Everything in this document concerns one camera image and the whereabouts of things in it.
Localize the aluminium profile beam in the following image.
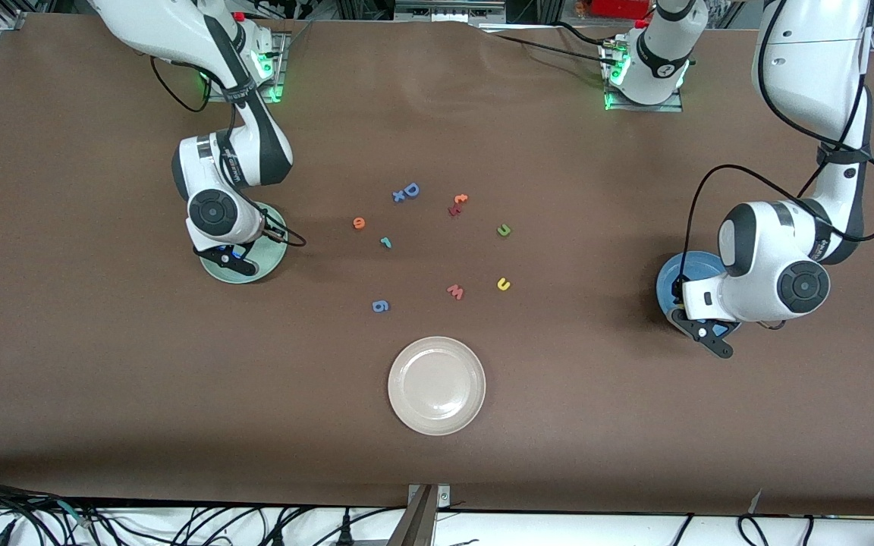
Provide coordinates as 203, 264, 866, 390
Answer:
387, 484, 451, 546

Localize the mint green plate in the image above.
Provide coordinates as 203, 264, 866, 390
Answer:
199, 201, 289, 285

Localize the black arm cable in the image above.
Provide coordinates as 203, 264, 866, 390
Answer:
150, 57, 214, 113
244, 196, 307, 248
684, 0, 874, 255

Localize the black base cable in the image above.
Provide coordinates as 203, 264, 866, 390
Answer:
475, 21, 616, 65

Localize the white plate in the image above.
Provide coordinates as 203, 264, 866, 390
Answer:
387, 336, 487, 437

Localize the blue plate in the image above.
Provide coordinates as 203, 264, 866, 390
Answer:
655, 250, 741, 334

